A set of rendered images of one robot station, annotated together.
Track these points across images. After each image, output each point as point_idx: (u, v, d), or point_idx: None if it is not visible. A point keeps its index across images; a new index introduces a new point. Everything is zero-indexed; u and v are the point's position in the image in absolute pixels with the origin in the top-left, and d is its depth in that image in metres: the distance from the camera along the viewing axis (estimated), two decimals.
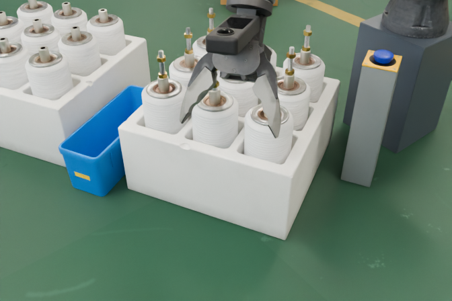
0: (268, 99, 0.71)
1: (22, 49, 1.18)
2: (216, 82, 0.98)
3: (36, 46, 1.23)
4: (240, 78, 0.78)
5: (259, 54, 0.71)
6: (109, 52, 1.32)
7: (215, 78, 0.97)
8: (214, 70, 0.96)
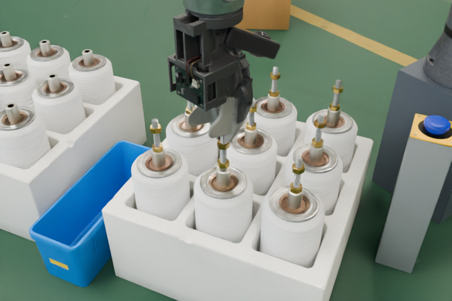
0: None
1: None
2: (217, 163, 0.76)
3: (7, 97, 1.03)
4: None
5: None
6: (95, 99, 1.11)
7: (220, 158, 0.75)
8: (220, 150, 0.74)
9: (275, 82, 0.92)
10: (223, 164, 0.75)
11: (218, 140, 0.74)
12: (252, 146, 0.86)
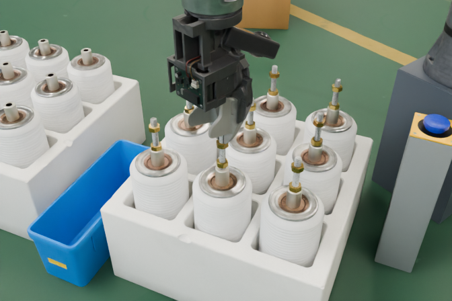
0: None
1: None
2: (223, 167, 0.75)
3: (5, 96, 1.02)
4: None
5: None
6: (95, 99, 1.10)
7: (222, 159, 0.75)
8: (224, 151, 0.74)
9: (274, 80, 0.91)
10: (226, 159, 0.76)
11: (222, 144, 0.73)
12: (251, 145, 0.86)
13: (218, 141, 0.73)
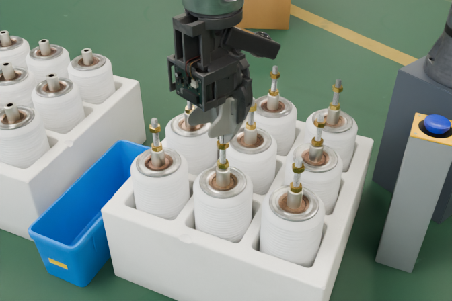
0: None
1: None
2: (227, 161, 0.77)
3: (5, 97, 1.02)
4: None
5: None
6: (95, 99, 1.10)
7: (224, 157, 0.76)
8: None
9: (275, 81, 0.91)
10: (218, 160, 0.76)
11: None
12: (252, 146, 0.86)
13: (224, 144, 0.73)
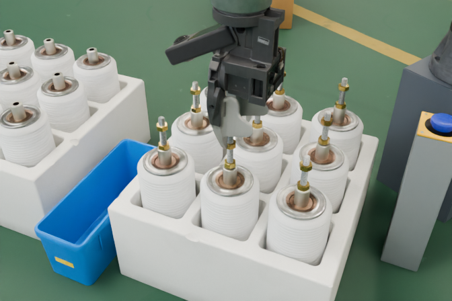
0: (214, 117, 0.68)
1: None
2: (229, 168, 0.75)
3: (11, 95, 1.02)
4: None
5: (210, 79, 0.64)
6: (100, 98, 1.10)
7: (230, 160, 0.75)
8: (231, 152, 0.74)
9: None
10: (234, 160, 0.76)
11: (228, 145, 0.73)
12: (258, 144, 0.86)
13: None
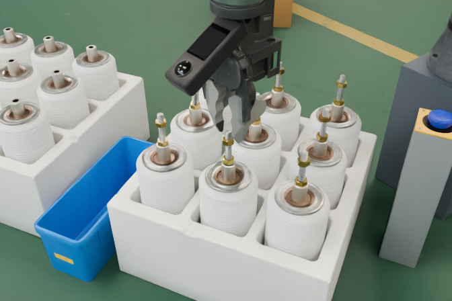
0: (237, 117, 0.68)
1: None
2: (233, 158, 0.77)
3: (11, 93, 1.03)
4: None
5: (242, 78, 0.64)
6: (99, 95, 1.11)
7: (231, 153, 0.76)
8: None
9: (279, 76, 0.92)
10: (225, 155, 0.77)
11: (233, 137, 0.74)
12: (257, 141, 0.86)
13: (229, 140, 0.74)
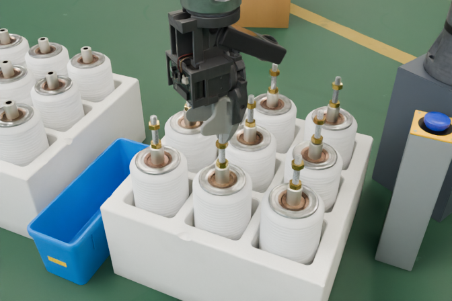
0: None
1: None
2: (218, 160, 0.77)
3: (5, 95, 1.02)
4: None
5: None
6: (94, 97, 1.10)
7: (220, 156, 0.76)
8: (218, 148, 0.75)
9: (274, 78, 0.91)
10: (219, 162, 0.75)
11: None
12: (251, 143, 0.85)
13: None
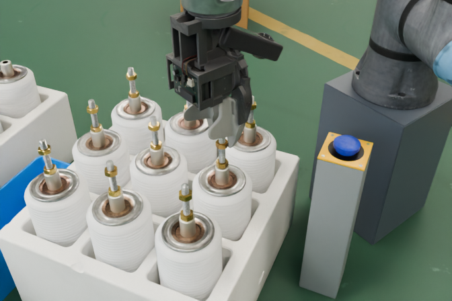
0: None
1: None
2: (120, 188, 0.72)
3: None
4: None
5: None
6: (16, 113, 1.05)
7: (116, 184, 0.71)
8: None
9: None
10: None
11: (116, 167, 0.69)
12: (159, 166, 0.81)
13: (111, 171, 0.68)
